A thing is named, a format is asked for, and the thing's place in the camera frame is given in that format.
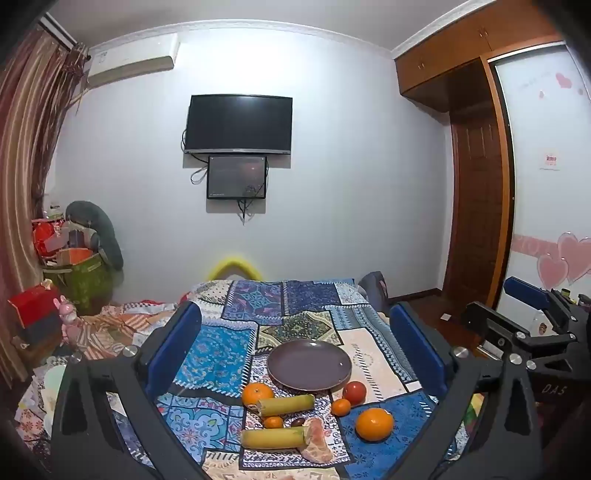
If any brown wooden door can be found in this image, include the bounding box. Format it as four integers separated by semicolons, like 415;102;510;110
449;111;509;298

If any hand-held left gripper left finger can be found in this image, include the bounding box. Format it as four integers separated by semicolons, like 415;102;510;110
51;301;204;480

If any white air conditioner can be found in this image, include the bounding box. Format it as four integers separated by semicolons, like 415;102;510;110
85;32;180;90

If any red box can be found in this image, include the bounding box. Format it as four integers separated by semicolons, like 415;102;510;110
8;285;64;325

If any dark purple plate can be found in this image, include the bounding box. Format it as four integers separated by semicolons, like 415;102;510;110
266;339;352;393

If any pink bunny toy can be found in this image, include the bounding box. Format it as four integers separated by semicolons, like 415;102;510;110
54;295;80;345

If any green storage box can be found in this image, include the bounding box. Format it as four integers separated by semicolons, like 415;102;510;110
43;251;114;315

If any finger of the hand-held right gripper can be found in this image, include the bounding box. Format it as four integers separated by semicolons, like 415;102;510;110
503;276;574;326
462;301;532;358

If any yellow ring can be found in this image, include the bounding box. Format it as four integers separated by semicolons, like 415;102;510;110
207;258;263;282

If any large pink heart decal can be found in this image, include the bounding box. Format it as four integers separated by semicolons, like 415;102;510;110
536;232;591;290

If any dark purple bag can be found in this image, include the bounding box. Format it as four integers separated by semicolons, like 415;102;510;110
357;271;391;315

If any black wall television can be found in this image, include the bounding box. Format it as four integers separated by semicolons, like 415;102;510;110
184;94;293;156

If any large orange with sticker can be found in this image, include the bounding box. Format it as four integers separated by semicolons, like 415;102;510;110
355;408;395;443

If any peeled pomelo segment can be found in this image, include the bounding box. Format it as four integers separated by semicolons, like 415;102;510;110
305;418;327;445
300;440;334;464

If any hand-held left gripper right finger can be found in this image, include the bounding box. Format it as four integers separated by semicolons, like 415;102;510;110
390;301;544;480

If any striped brown curtain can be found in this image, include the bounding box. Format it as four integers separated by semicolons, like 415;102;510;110
0;28;89;384

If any floral bed sheet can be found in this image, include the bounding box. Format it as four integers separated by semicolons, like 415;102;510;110
14;299;186;462

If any red gift bag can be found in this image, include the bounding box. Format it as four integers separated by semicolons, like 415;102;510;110
32;219;66;259

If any grey plush toy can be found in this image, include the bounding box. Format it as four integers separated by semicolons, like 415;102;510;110
65;200;125;271

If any red tomato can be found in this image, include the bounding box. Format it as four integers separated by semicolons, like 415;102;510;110
342;381;368;407

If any white sliding wardrobe door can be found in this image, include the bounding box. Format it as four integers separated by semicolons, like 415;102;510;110
489;44;591;319

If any blue patchwork blanket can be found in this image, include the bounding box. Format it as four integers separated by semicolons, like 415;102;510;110
154;277;468;480

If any small black wall monitor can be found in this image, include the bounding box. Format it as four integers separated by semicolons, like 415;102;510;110
206;155;269;200

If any wooden overhead cabinet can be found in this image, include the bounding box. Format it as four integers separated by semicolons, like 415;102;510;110
394;14;574;113

